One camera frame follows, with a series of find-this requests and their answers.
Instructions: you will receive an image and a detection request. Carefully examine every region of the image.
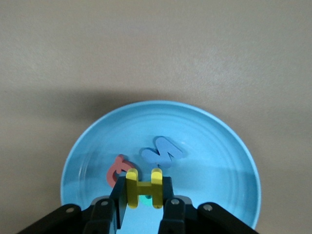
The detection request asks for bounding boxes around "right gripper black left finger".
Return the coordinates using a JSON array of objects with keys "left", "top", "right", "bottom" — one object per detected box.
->
[{"left": 16, "top": 175, "right": 129, "bottom": 234}]

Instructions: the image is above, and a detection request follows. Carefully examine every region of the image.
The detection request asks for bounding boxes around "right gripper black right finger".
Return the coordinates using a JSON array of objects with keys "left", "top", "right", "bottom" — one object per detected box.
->
[{"left": 157, "top": 175, "right": 260, "bottom": 234}]

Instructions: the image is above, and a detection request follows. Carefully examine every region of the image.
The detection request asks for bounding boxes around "teal foam capital R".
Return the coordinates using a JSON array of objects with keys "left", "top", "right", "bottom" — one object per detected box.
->
[{"left": 139, "top": 194, "right": 153, "bottom": 207}]

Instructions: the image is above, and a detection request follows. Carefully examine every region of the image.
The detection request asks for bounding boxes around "yellow foam capital H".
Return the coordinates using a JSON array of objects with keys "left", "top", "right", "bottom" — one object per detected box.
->
[{"left": 125, "top": 167, "right": 164, "bottom": 210}]

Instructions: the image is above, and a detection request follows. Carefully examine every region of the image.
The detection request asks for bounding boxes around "red foam capital Q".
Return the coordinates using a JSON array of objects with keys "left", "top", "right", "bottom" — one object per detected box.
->
[{"left": 106, "top": 154, "right": 134, "bottom": 189}]

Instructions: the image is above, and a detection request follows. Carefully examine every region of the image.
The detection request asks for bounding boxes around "blue foam capital W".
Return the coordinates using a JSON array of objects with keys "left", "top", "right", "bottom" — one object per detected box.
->
[{"left": 140, "top": 136, "right": 184, "bottom": 170}]

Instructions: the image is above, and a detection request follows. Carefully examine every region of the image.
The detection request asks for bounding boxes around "blue plate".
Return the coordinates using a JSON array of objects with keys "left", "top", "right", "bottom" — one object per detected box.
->
[{"left": 60, "top": 99, "right": 262, "bottom": 230}]

